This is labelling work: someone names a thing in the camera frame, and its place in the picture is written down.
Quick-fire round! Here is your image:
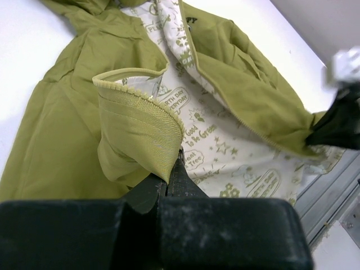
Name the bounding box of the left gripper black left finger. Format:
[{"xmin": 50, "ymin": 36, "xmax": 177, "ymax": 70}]
[{"xmin": 1, "ymin": 174, "xmax": 167, "ymax": 269}]

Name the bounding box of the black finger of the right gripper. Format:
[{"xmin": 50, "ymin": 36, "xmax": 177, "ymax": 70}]
[{"xmin": 306, "ymin": 84, "xmax": 359, "ymax": 149}]

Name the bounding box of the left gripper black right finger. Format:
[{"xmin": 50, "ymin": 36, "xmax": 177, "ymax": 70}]
[{"xmin": 157, "ymin": 151, "xmax": 314, "ymax": 269}]

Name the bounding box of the olive green hooded jacket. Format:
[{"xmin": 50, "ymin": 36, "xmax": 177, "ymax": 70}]
[{"xmin": 1, "ymin": 1, "xmax": 344, "ymax": 204}]

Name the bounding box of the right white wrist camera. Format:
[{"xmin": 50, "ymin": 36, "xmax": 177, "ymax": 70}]
[{"xmin": 322, "ymin": 46, "xmax": 359, "ymax": 91}]

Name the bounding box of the aluminium frame rail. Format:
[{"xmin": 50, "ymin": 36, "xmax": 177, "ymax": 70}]
[{"xmin": 295, "ymin": 150, "xmax": 359, "ymax": 245}]

